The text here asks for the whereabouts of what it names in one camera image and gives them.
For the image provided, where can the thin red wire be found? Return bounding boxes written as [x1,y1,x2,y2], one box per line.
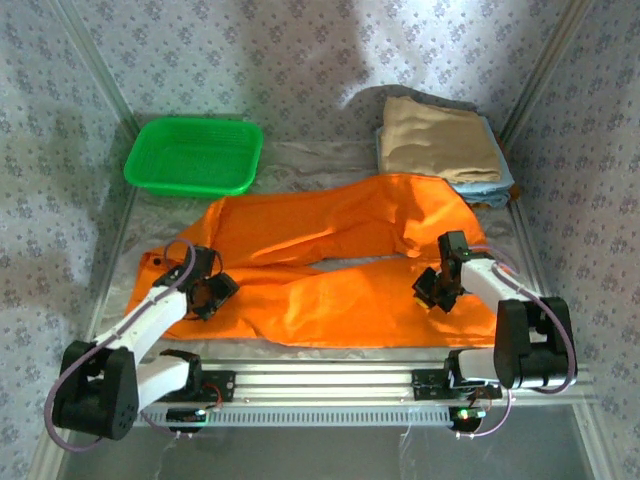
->
[202,382,226,412]
[467,384,494,414]

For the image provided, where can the green plastic basket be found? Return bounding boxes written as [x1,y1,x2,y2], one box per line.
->
[123,117,265,198]

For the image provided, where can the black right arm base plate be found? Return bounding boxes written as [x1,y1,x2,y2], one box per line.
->
[411,368,504,401]

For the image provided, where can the floral fabric backdrop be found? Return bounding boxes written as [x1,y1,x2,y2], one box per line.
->
[0,0,640,480]

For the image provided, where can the grey slotted cable duct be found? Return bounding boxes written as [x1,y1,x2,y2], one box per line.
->
[137,403,454,427]

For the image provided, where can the black circuit board green light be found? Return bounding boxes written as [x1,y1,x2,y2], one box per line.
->
[166,407,209,434]
[448,405,486,434]

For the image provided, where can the aluminium frame leg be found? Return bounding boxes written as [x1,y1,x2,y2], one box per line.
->
[34,442,69,480]

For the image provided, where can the aluminium frame post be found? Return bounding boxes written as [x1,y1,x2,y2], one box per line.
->
[497,0,599,149]

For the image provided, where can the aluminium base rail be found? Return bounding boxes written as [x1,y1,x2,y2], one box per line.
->
[134,357,599,406]

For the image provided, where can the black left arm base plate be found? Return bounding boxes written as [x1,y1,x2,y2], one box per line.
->
[197,369,237,404]

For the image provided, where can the folded grey trousers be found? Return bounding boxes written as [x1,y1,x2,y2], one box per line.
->
[384,84,480,114]

